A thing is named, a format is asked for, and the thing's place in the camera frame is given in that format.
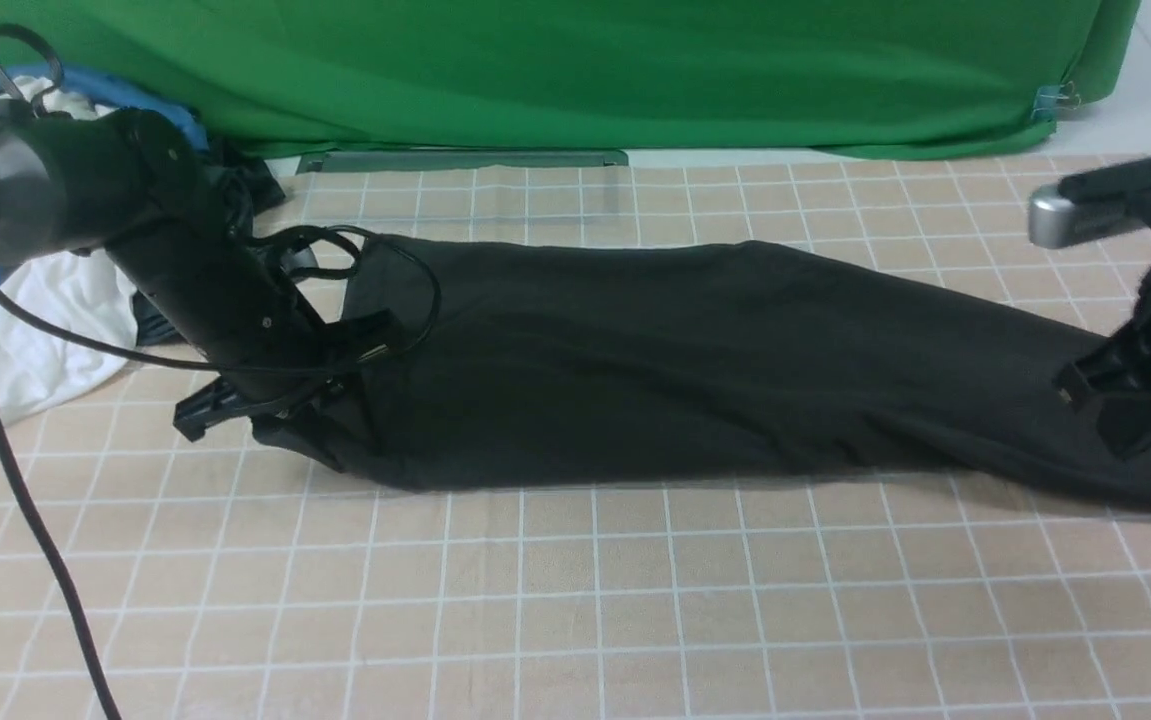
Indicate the dark teal crumpled shirt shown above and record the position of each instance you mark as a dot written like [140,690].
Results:
[246,188]

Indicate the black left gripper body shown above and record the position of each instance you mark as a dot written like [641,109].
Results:
[251,323]

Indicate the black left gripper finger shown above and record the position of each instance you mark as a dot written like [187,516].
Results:
[352,342]
[220,400]

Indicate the white crumpled shirt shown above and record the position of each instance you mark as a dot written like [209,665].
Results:
[86,296]

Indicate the blue binder clip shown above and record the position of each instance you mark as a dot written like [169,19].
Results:
[1050,100]

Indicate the blue crumpled garment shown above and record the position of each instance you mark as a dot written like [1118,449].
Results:
[86,90]

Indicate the green backdrop cloth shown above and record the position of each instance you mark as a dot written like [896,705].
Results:
[888,80]

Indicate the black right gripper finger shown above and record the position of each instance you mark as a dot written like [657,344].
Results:
[1124,425]
[1112,374]

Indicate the gray metal bar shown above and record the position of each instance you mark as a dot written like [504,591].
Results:
[418,160]

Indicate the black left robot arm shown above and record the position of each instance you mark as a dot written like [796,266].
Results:
[131,185]

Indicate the dark gray long-sleeve shirt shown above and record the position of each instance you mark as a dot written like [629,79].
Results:
[573,367]

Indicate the beige checkered tablecloth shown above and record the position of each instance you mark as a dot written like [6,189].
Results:
[228,581]

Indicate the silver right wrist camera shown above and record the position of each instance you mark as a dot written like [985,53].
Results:
[1054,222]

